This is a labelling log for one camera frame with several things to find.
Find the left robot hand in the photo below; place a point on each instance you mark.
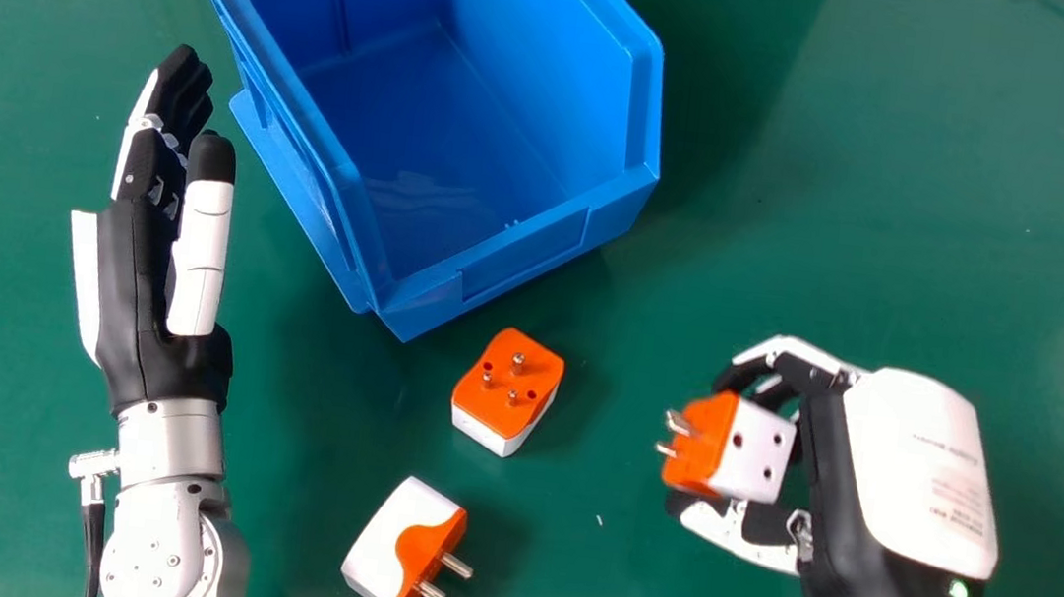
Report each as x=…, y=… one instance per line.
x=132, y=296

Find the blue plastic bin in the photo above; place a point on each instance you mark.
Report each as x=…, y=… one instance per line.
x=432, y=120

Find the white-and-orange plug adapter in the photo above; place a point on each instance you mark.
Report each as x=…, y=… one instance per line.
x=734, y=448
x=508, y=390
x=402, y=547

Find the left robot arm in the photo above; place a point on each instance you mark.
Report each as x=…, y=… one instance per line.
x=163, y=517

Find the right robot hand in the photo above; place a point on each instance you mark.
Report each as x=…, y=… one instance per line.
x=907, y=496

